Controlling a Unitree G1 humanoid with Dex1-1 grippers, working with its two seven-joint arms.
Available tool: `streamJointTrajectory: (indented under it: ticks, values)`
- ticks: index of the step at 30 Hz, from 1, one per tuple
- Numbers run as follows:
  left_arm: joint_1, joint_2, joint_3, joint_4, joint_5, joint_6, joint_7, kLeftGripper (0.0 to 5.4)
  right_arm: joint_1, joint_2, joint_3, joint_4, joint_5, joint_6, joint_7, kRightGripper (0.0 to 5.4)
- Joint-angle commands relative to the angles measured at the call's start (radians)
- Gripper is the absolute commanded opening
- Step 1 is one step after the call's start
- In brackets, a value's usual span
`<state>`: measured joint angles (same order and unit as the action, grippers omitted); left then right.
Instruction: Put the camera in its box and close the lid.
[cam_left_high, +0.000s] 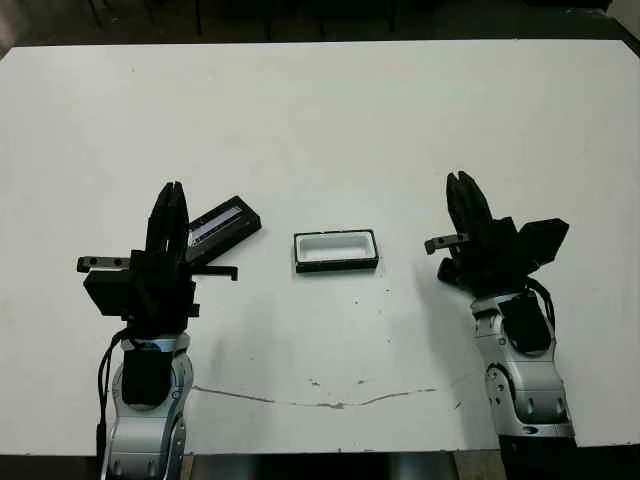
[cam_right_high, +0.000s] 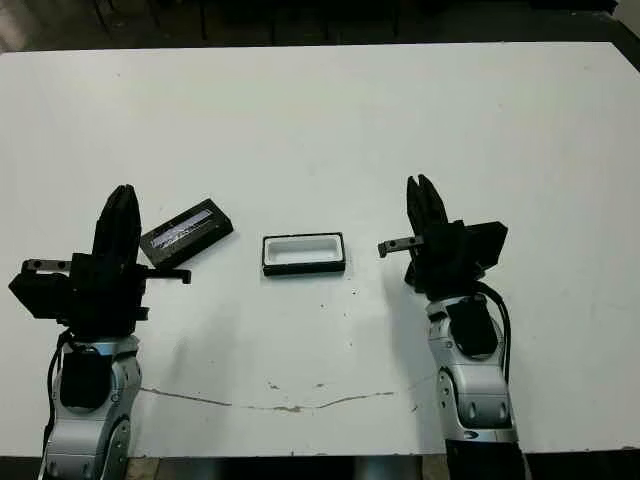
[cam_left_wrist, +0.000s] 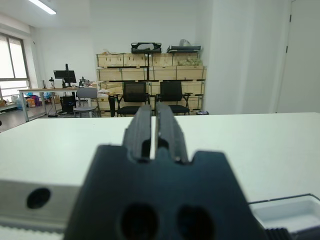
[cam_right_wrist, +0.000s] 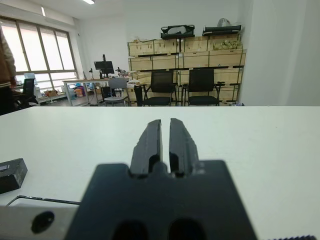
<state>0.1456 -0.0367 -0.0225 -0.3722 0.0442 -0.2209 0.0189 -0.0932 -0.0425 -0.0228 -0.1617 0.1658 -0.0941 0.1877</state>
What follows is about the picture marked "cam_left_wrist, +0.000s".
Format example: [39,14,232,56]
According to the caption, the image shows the window with grey frame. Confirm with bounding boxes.
[0,32,32,101]

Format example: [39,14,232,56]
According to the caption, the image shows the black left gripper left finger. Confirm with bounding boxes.
[121,104,153,164]

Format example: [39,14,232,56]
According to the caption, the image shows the black solid-back office chair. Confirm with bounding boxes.
[154,80,194,116]

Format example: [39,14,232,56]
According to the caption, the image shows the ceiling light strip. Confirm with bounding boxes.
[27,0,57,15]

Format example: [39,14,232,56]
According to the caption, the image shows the black mesh-back office chair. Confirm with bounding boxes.
[108,81,151,118]

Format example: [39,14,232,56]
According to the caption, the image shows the flat black case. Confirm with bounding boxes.
[166,44,202,54]

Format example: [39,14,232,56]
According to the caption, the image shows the colourful bags pile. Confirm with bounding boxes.
[24,91,55,109]

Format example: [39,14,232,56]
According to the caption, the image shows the black computer tower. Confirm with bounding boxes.
[59,95,76,114]

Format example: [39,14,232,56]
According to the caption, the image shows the white door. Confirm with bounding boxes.
[275,0,320,114]

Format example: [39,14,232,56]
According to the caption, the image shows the wooden desk white legs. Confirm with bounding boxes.
[17,86,99,123]

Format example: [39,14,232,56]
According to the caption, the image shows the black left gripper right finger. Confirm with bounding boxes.
[154,101,190,165]

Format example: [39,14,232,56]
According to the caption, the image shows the grey round-seat chair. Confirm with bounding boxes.
[72,87,101,118]

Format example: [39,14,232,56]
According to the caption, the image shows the open black carry case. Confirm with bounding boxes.
[130,41,162,54]

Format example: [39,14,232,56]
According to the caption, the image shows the black box base white insert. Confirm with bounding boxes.
[248,192,320,235]

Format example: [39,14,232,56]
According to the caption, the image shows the black computer monitor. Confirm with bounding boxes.
[53,63,77,89]

